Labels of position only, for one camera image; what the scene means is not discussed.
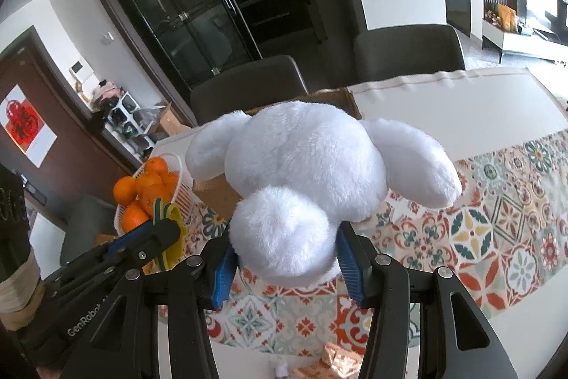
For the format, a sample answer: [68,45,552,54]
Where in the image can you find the person's left forearm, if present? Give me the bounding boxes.
[0,165,46,332]

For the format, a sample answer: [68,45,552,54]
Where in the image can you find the white shoe rack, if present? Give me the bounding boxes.
[105,92,157,154]

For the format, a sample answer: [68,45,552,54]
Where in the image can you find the pile of oranges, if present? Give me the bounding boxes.
[114,156,180,232]

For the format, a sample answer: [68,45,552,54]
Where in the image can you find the white slatted fruit basket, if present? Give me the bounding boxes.
[113,153,195,238]

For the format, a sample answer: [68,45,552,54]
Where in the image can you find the brown wooden door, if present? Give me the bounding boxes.
[0,27,136,204]

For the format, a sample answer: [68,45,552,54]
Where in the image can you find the white plush rabbit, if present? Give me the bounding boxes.
[185,101,463,287]

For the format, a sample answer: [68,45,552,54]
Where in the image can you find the brown cardboard box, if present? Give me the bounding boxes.
[194,88,363,225]

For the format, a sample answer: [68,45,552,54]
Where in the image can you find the yellow gift bags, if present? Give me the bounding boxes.
[496,3,518,32]

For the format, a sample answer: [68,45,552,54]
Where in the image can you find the floral patterned table runner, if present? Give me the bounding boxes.
[176,129,568,363]

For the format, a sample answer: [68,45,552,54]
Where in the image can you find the grey plastic bag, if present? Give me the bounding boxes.
[132,105,170,136]

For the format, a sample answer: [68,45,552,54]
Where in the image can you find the white low cabinet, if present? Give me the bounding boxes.
[481,17,568,63]

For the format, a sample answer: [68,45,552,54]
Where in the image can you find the pink bag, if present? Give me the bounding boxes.
[91,81,124,110]

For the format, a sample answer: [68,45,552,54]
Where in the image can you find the orange patterned packet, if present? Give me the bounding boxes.
[321,341,363,379]

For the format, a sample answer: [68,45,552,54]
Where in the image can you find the grey dining chair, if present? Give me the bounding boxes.
[190,54,310,126]
[59,194,119,267]
[353,24,466,85]

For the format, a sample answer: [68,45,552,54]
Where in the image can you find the red and white wall calendar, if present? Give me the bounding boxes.
[0,85,58,167]

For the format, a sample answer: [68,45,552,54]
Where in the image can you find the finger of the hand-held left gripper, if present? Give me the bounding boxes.
[58,218,181,295]

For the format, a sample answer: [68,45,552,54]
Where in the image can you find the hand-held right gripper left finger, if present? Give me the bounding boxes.
[58,236,239,379]

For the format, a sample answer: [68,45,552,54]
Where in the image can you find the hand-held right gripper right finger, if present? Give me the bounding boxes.
[335,224,520,379]

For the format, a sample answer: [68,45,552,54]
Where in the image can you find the white wall intercom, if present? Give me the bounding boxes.
[68,61,94,85]

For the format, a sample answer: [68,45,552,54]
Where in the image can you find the television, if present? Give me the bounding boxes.
[515,0,568,32]

